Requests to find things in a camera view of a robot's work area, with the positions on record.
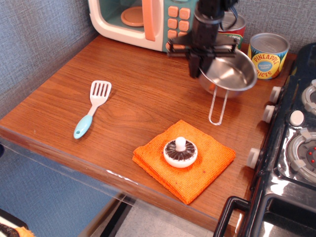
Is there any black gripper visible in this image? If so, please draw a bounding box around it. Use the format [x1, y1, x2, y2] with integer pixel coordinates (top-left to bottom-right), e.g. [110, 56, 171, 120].
[166, 14, 239, 78]

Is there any small steel pot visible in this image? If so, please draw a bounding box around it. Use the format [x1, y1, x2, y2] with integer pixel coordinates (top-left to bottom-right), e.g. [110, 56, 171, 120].
[198, 50, 257, 125]

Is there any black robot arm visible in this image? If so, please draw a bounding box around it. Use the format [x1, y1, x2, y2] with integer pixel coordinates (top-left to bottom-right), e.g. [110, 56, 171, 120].
[167, 0, 238, 78]

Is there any orange folded cloth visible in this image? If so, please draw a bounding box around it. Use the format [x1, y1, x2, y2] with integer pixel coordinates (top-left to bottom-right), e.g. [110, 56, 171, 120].
[132, 120, 236, 204]

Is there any tomato sauce can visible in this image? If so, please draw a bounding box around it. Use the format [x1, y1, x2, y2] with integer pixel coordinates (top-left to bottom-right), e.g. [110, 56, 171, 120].
[218, 11, 246, 49]

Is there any toy microwave oven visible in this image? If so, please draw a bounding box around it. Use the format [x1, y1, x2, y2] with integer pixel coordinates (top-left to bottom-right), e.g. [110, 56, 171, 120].
[88, 0, 196, 52]

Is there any pineapple slices can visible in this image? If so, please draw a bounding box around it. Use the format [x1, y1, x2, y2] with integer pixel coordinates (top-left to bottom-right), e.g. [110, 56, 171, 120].
[247, 33, 290, 80]

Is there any orange microwave plate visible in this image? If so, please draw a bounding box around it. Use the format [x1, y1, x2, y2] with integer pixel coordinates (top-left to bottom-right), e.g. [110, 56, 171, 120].
[120, 6, 144, 27]

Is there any toy mushroom slice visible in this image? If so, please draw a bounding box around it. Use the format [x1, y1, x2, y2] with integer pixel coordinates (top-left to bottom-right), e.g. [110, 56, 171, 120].
[163, 137, 198, 168]

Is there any white and teal spatula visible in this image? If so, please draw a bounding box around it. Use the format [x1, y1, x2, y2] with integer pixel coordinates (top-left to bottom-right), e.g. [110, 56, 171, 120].
[73, 80, 112, 139]

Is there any black toy stove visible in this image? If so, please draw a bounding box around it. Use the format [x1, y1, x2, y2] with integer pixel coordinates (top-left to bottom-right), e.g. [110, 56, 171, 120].
[214, 43, 316, 237]

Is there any orange object at corner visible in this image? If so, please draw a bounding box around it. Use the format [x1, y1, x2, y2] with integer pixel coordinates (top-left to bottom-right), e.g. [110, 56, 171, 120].
[0, 224, 35, 237]

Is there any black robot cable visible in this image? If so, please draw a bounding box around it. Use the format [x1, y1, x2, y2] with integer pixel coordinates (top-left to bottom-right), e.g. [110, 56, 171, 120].
[221, 6, 239, 32]

